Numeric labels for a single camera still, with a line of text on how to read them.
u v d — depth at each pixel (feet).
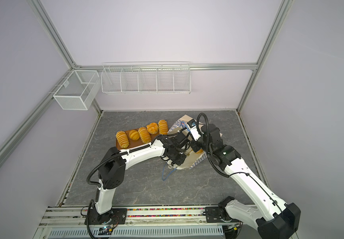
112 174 1.62
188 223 2.40
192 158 3.00
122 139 3.26
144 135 3.35
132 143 3.28
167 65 3.06
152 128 3.42
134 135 3.34
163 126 3.52
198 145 2.14
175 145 2.22
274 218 1.24
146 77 3.25
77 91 3.16
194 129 2.04
